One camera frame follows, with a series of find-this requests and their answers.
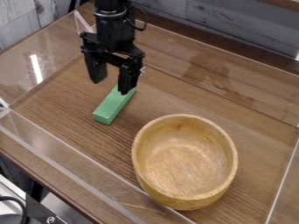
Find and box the black cable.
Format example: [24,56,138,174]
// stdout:
[0,195,30,224]

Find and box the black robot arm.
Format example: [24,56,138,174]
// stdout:
[79,0,146,95]

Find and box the clear acrylic tray enclosure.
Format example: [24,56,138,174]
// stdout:
[0,6,299,224]

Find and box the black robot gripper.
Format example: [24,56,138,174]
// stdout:
[79,11,146,95]

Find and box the brown wooden bowl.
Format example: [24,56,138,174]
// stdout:
[131,114,239,211]

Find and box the black metal bracket with screw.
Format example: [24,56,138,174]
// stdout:
[26,195,67,224]

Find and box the green rectangular block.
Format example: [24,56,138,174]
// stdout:
[92,87,136,125]

